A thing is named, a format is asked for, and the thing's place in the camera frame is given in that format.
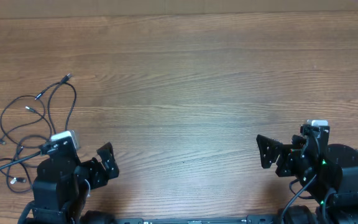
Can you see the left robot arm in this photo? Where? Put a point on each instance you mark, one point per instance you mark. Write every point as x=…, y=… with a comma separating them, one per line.
x=63, y=184

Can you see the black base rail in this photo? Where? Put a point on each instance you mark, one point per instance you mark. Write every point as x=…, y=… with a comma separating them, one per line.
x=250, y=219

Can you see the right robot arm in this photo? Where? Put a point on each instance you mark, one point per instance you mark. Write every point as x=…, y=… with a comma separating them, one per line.
x=327, y=173

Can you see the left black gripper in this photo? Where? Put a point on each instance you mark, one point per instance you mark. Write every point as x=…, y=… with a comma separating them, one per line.
x=95, y=170

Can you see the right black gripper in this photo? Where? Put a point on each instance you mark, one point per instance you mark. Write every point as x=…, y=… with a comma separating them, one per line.
x=284, y=157

